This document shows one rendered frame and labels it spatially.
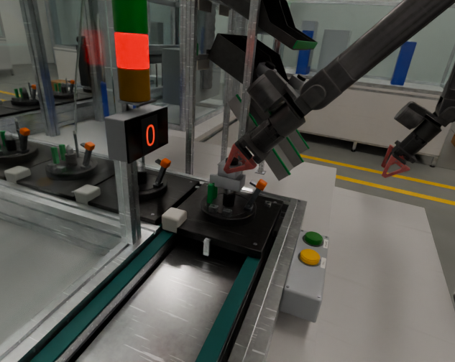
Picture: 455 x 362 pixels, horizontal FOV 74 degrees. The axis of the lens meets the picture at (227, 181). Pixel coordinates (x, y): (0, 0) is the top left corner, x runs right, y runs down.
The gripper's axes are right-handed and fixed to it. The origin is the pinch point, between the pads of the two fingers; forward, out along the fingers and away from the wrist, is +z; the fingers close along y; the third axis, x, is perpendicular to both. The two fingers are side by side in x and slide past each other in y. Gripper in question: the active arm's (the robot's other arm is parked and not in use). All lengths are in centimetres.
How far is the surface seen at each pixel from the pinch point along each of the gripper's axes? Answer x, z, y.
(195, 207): 2.0, 14.5, 2.1
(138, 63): -21.9, -10.8, 20.5
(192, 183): -3.1, 18.8, -9.4
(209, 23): -66, 13, -114
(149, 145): -12.7, -1.1, 19.5
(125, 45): -24.5, -11.7, 21.5
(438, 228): 164, 1, -210
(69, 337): 2.6, 17.3, 40.8
